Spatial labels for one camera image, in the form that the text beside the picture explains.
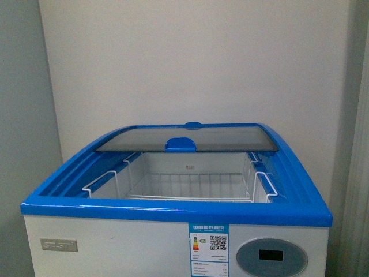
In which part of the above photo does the glass sliding freezer lid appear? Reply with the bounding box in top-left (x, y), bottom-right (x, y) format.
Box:
top-left (97, 126), bottom-right (278, 152)

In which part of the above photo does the white blue chest freezer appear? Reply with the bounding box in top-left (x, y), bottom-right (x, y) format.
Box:
top-left (20, 122), bottom-right (333, 276)

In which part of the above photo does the blue energy label sticker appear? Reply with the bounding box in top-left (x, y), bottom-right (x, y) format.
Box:
top-left (189, 223), bottom-right (229, 277)

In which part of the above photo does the oval grey control panel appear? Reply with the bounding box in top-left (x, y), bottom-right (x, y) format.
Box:
top-left (236, 238), bottom-right (308, 276)

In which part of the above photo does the silver brand badge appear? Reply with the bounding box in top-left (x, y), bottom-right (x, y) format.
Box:
top-left (40, 238), bottom-right (78, 252)

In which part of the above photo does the grey curtain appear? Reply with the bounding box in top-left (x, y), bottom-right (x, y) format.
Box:
top-left (326, 1), bottom-right (368, 276)

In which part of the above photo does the white wire freezer basket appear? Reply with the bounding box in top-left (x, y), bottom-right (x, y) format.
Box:
top-left (81, 152), bottom-right (278, 203)

